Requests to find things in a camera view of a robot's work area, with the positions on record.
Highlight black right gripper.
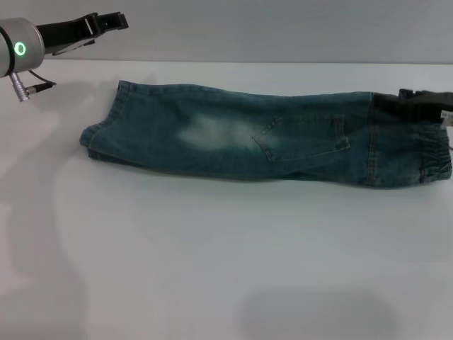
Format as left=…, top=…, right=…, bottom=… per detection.
left=374, top=88, right=453, bottom=122

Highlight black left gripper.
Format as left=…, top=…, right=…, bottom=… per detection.
left=35, top=11, right=130, bottom=49

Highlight blue washed denim shorts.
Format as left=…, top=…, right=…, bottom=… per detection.
left=78, top=79, right=453, bottom=188

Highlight cable with metal connector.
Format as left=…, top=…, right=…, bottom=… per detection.
left=9, top=69, right=58, bottom=103

